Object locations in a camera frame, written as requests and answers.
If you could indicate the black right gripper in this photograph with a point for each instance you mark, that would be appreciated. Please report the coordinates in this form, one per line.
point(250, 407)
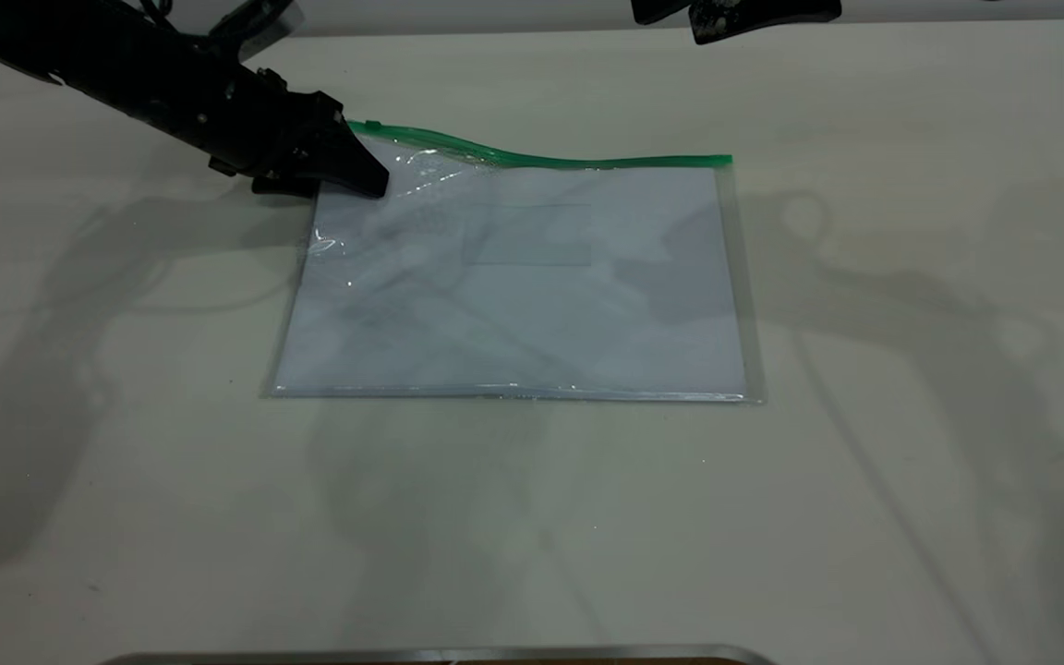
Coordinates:
point(763, 17)

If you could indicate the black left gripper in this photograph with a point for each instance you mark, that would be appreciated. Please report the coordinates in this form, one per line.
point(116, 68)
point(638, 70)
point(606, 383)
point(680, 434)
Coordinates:
point(273, 129)

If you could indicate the transparent zipper document bag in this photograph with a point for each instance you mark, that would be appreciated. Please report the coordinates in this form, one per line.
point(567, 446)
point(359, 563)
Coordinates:
point(532, 314)

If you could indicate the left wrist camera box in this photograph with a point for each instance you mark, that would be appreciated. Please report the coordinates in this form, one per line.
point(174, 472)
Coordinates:
point(255, 23)

